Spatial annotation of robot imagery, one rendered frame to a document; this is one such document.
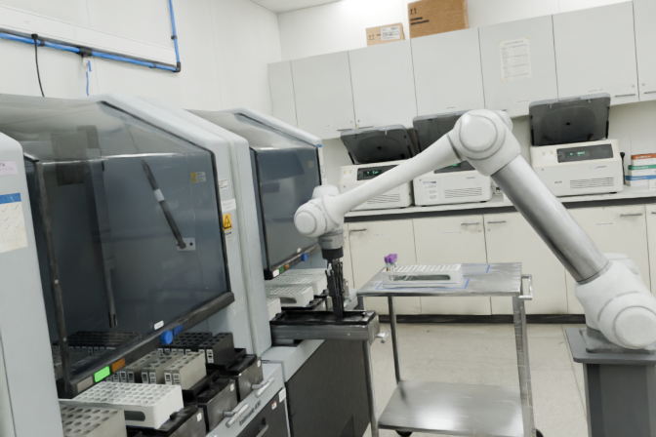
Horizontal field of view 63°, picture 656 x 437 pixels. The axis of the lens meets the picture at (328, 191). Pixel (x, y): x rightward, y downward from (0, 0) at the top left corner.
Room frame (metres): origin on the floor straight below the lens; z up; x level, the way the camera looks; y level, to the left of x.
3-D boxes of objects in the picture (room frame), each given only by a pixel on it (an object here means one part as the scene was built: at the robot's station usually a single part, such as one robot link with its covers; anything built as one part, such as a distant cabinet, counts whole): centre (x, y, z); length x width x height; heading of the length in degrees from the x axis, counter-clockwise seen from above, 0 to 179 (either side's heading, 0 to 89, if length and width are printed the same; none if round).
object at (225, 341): (1.45, 0.34, 0.85); 0.12 x 0.02 x 0.06; 161
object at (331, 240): (1.81, 0.01, 1.07); 0.09 x 0.09 x 0.06
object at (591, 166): (3.88, -1.80, 1.25); 0.62 x 0.56 x 0.69; 160
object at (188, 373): (1.31, 0.39, 0.85); 0.12 x 0.02 x 0.06; 161
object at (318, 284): (2.15, 0.20, 0.83); 0.30 x 0.10 x 0.06; 71
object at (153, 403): (1.20, 0.54, 0.83); 0.30 x 0.10 x 0.06; 71
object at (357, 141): (4.36, -0.44, 1.22); 0.62 x 0.56 x 0.64; 159
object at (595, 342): (1.59, -0.83, 0.73); 0.22 x 0.18 x 0.06; 161
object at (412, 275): (2.04, -0.33, 0.85); 0.30 x 0.10 x 0.06; 68
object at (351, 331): (1.83, 0.20, 0.78); 0.73 x 0.14 x 0.09; 71
